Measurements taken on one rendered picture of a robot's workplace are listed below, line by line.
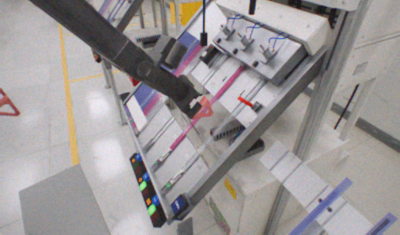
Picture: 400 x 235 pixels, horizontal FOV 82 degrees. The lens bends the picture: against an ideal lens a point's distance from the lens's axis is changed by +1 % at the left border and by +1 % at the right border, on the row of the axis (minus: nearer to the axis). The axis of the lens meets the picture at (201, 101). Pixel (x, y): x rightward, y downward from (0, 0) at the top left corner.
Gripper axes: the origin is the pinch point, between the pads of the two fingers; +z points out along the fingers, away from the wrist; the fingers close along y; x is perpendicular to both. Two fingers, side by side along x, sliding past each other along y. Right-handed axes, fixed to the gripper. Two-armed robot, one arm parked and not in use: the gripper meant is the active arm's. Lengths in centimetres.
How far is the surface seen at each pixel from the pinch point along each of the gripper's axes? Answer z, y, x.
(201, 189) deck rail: 13.6, -10.4, 21.6
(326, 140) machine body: 80, -6, -18
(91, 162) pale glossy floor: 43, 96, 108
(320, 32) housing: 9.8, -8.0, -36.2
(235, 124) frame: 51, 22, 5
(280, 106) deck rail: 16.4, -10.2, -14.1
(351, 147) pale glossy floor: 180, 9, -31
